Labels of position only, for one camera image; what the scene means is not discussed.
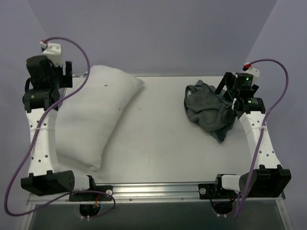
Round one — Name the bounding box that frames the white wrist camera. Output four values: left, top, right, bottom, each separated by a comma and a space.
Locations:
40, 40, 63, 67
242, 63, 260, 78

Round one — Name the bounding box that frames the white pillow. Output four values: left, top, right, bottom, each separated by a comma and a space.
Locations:
56, 65, 144, 172

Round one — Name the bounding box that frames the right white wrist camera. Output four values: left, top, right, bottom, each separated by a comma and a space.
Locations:
242, 63, 260, 78

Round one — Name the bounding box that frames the zebra and green pillowcase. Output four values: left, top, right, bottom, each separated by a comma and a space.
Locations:
184, 80, 236, 143

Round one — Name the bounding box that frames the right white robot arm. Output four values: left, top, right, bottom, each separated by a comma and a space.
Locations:
213, 72, 291, 198

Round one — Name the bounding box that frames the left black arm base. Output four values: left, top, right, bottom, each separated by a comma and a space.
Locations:
68, 185, 116, 219

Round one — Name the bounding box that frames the aluminium mounting rail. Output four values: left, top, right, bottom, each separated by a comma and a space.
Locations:
26, 178, 286, 204

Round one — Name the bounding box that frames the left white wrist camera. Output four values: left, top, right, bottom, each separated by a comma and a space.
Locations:
40, 40, 63, 67

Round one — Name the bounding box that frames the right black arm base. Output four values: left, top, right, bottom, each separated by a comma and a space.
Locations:
198, 183, 241, 216

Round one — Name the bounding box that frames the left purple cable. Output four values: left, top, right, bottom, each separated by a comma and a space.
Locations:
4, 36, 116, 218

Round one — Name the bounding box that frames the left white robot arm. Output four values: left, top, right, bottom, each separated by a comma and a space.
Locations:
21, 55, 97, 201

